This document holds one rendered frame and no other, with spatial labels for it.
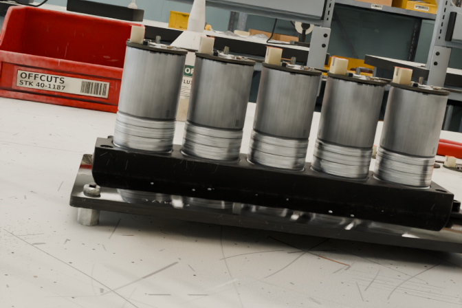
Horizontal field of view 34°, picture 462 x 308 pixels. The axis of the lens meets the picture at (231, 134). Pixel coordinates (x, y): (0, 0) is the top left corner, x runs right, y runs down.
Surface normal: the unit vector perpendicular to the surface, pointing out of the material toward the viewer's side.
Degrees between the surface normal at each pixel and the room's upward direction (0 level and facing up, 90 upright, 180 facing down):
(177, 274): 0
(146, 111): 90
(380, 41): 90
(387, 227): 0
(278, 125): 90
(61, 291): 0
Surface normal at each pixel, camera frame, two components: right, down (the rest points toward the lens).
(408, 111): -0.50, 0.06
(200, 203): 0.16, -0.98
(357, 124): 0.17, 0.18
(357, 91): -0.09, 0.15
